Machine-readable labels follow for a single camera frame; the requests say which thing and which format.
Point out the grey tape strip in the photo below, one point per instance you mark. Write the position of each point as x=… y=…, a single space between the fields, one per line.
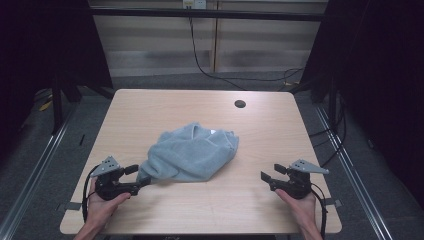
x=333 y=202
x=73 y=206

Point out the person's right hand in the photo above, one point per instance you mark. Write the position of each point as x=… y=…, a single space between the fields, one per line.
x=303 y=210

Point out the yellow item on floor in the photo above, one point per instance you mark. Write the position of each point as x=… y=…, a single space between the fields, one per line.
x=45 y=106

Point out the metal floor rail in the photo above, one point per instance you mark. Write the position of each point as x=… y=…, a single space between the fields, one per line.
x=353 y=173
x=36 y=166

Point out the black metal stand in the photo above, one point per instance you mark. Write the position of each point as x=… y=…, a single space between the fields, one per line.
x=57 y=106

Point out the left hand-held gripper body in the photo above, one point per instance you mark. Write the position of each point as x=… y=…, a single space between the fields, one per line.
x=108 y=186

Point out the black horizontal metal bar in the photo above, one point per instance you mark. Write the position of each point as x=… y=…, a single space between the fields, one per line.
x=206 y=14

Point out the round dark table grommet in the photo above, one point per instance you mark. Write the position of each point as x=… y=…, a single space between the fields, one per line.
x=240 y=103

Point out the dark curtain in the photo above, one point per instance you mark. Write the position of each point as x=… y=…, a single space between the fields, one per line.
x=376 y=83
x=40 y=50

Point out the white wall power outlet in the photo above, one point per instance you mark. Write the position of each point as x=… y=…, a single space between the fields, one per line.
x=195 y=3

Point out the grey-blue towel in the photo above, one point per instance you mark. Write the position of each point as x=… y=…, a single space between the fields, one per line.
x=191 y=155

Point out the person's left hand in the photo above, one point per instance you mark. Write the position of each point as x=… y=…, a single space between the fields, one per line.
x=100 y=210

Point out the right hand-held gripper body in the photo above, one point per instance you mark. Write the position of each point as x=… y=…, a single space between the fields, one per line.
x=296 y=186

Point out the small black floor strip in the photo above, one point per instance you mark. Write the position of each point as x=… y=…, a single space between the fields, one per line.
x=82 y=139

